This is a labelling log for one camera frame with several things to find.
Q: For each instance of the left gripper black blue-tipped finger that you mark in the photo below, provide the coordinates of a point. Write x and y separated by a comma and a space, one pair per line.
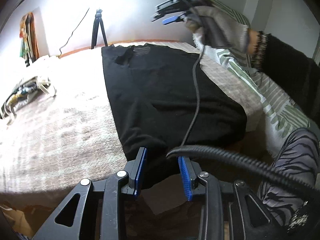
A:
169, 20
171, 6

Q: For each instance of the black garment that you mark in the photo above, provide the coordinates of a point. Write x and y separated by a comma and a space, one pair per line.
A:
160, 99

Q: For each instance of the black sleeved right forearm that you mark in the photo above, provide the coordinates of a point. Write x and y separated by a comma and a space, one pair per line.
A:
292, 70

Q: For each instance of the colourful hanging clothes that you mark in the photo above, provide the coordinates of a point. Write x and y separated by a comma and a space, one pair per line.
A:
29, 50

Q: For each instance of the grey gloved right hand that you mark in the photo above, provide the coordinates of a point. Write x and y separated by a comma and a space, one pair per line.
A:
217, 29

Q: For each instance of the beige checked bed blanket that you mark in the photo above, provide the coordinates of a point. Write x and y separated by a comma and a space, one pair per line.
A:
54, 142

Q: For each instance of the grey zebra patterned leg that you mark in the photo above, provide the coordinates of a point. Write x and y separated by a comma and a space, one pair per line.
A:
298, 157

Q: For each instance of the green striped white pillow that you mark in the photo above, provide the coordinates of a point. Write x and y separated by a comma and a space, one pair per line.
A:
280, 114

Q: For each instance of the cream canvas tote bag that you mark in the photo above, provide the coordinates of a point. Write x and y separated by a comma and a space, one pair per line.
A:
24, 92

